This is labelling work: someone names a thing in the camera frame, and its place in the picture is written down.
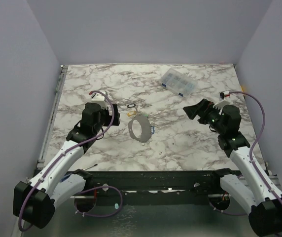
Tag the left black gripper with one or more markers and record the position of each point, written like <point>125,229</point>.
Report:
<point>116,121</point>

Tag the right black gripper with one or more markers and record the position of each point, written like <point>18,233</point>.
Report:
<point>202,110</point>

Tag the large metal keyring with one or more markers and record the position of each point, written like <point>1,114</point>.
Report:
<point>145,128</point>

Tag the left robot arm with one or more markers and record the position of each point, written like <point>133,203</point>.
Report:
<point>35,201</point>

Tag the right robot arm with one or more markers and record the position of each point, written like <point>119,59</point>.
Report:
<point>260,198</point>

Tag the clear plastic organizer box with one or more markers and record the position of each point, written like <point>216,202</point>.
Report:
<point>178,83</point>

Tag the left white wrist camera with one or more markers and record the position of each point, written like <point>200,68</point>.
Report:
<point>97,98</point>

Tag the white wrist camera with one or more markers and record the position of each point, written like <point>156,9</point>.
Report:
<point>223,100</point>
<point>97,98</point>

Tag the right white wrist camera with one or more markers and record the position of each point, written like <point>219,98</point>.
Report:
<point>223,100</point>

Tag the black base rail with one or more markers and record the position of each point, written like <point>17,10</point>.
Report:
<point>152,187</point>

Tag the left aluminium side rail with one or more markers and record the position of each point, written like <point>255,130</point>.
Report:
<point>57,96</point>

